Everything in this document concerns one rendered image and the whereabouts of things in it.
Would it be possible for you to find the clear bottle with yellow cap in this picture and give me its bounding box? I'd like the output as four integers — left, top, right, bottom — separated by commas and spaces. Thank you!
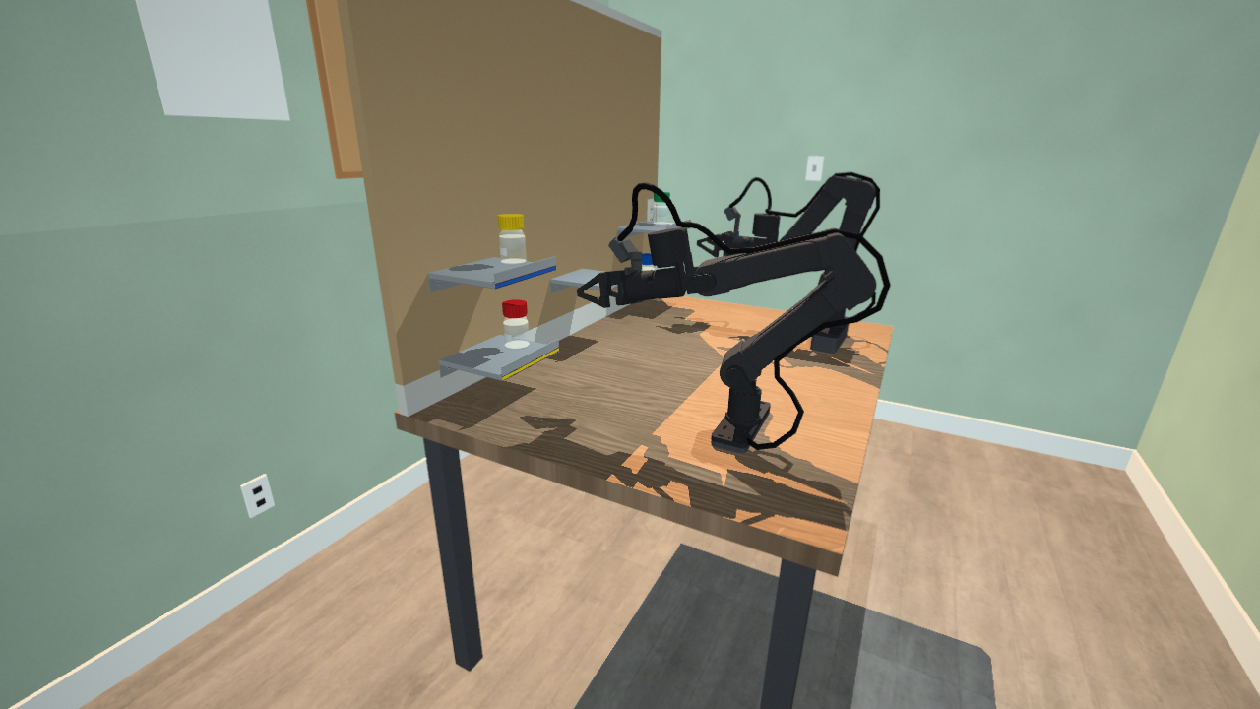
498, 214, 527, 266

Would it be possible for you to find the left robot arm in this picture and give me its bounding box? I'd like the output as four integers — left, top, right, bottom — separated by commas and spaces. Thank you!
648, 227, 876, 450

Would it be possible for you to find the clear glass bottle with red cap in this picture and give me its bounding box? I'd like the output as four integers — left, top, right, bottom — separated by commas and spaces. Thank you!
501, 298, 530, 351

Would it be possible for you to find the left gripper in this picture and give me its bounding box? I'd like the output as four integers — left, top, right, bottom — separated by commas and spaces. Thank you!
577, 239, 656, 309

